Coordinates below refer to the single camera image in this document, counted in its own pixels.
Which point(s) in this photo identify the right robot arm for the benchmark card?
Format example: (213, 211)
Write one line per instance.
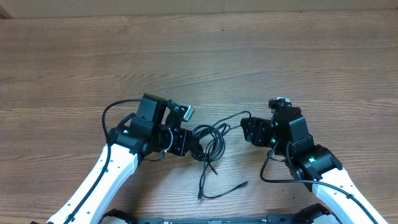
(313, 165)

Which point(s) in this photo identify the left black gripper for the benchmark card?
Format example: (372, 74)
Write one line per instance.
(182, 145)

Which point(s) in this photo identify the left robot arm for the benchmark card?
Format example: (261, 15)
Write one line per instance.
(154, 127)

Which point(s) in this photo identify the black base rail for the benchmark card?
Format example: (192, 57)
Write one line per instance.
(316, 213)

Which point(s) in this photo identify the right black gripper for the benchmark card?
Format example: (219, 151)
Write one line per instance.
(256, 134)

